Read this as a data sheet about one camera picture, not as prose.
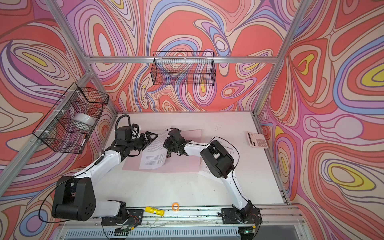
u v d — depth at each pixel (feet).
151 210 2.43
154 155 3.16
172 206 2.51
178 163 2.91
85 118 2.38
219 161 1.88
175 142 2.57
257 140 3.33
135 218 2.36
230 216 2.41
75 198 1.38
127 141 2.25
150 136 2.57
